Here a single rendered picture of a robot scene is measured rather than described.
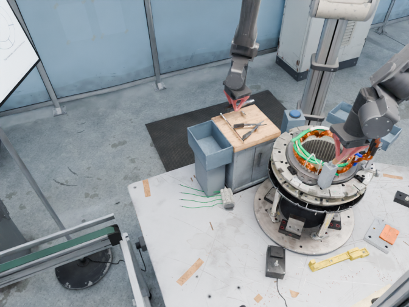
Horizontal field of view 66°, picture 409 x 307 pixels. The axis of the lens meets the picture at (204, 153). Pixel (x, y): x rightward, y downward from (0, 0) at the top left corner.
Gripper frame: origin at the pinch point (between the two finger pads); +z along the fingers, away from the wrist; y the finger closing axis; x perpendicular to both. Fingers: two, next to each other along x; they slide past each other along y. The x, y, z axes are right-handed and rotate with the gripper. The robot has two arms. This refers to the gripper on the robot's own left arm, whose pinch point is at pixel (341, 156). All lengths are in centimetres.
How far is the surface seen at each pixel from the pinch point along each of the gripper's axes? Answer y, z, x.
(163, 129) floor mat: -18, 121, 171
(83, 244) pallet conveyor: -75, 55, 27
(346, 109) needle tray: 36, 16, 39
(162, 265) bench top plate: -48, 51, 8
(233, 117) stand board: -11.6, 18.0, 44.9
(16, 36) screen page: -85, -6, 76
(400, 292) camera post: -11.3, -0.3, -34.0
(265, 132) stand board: -3.4, 17.5, 33.2
